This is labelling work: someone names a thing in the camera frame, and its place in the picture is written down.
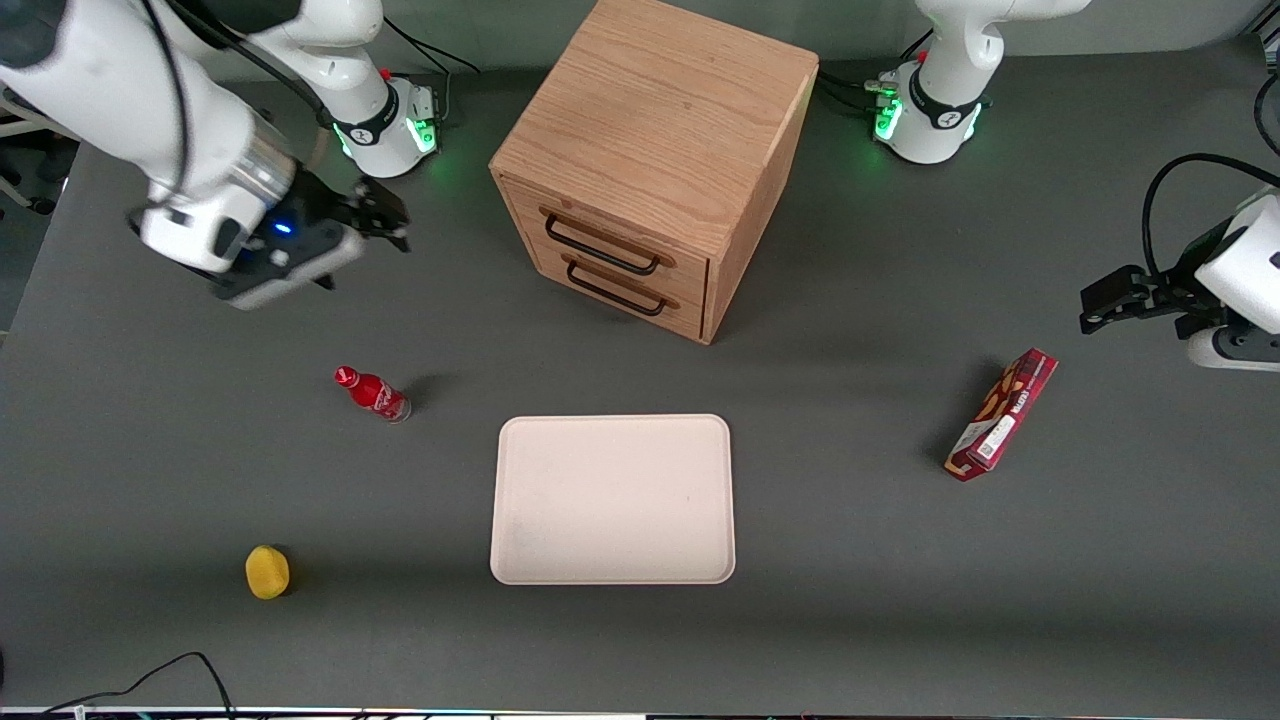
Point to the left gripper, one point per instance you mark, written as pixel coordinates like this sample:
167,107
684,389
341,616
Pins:
1178,293

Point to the wooden drawer cabinet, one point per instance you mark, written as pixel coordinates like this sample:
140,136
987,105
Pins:
660,110

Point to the yellow lemon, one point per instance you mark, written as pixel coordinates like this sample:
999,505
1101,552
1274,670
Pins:
267,572

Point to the aluminium frame bar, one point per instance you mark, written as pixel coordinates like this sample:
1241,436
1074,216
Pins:
1270,25

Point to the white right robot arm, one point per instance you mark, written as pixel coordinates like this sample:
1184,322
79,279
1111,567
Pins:
100,70

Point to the small red cola bottle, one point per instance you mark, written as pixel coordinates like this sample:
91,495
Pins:
372,393

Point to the red snack box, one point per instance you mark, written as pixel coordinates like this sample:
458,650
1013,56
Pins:
1000,415

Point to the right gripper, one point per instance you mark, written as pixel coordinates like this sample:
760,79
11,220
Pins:
327,209

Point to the beige plastic tray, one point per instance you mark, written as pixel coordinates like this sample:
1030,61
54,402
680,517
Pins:
612,500

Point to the white chair frame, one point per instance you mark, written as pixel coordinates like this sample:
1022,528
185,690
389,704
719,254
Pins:
20,128

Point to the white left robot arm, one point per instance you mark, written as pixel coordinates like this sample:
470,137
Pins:
940,110

